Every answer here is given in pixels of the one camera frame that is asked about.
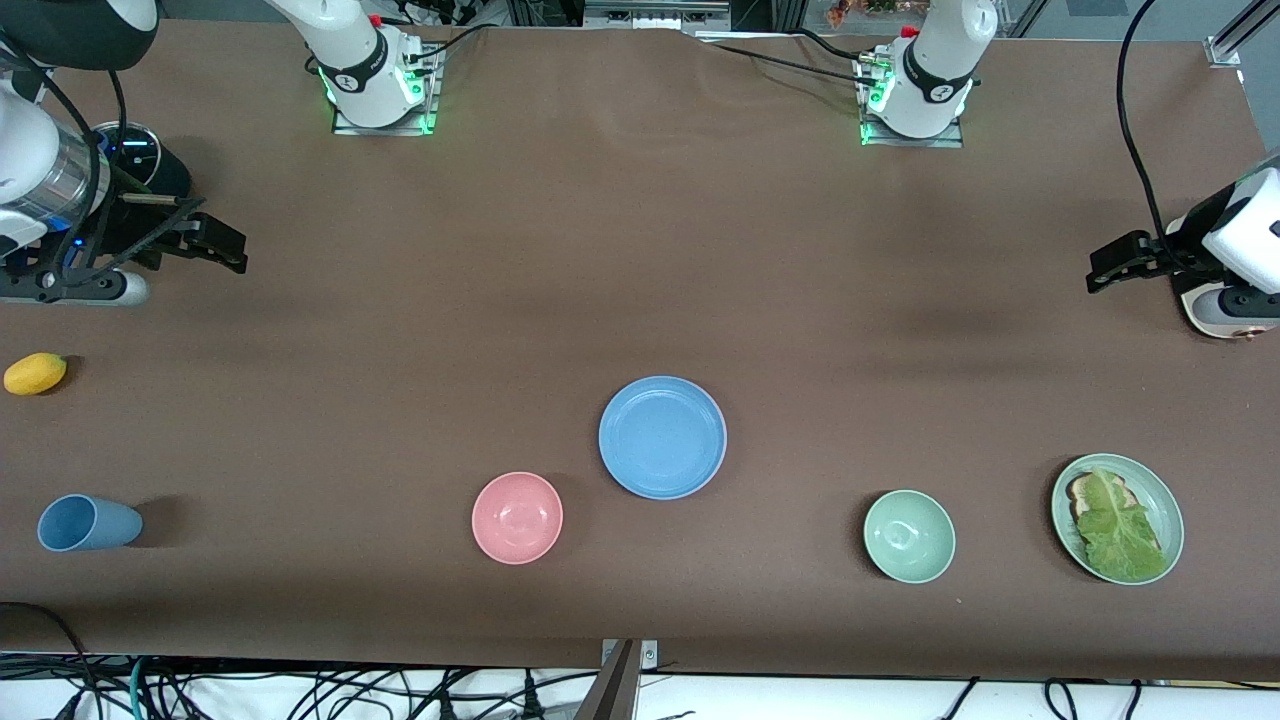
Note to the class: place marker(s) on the grey metal box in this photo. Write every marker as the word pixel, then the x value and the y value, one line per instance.
pixel 655 12

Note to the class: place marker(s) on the small green bowl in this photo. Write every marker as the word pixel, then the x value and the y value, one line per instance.
pixel 909 536

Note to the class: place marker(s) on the green lettuce leaf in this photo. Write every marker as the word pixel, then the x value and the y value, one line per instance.
pixel 1120 530

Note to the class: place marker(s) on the small pink bowl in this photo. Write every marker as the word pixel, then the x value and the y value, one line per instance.
pixel 517 518

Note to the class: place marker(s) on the aluminium frame rail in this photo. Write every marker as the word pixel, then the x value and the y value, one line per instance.
pixel 1235 40

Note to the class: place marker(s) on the brown table cloth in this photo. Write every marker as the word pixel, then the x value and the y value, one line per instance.
pixel 640 250

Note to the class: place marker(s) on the blue plastic cup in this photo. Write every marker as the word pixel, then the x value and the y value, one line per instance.
pixel 90 523

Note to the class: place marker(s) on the yellow lemon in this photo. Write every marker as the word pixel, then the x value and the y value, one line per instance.
pixel 35 374

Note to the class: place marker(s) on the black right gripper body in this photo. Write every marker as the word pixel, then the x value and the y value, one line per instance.
pixel 140 230

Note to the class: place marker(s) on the blue plastic plate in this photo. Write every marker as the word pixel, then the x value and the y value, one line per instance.
pixel 663 438

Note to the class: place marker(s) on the toasted bread slice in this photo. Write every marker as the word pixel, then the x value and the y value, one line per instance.
pixel 1078 490

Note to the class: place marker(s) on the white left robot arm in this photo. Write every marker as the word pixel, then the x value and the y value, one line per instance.
pixel 935 70

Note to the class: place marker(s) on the dark metal pole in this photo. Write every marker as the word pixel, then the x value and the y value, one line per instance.
pixel 612 690

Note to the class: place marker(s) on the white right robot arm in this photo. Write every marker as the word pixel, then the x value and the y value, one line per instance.
pixel 20 150

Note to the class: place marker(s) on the small metal bracket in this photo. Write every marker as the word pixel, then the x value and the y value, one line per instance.
pixel 650 652

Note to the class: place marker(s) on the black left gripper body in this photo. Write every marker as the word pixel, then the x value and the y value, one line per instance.
pixel 1168 246

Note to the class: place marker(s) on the green plastic plate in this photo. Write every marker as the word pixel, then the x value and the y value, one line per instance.
pixel 1165 510

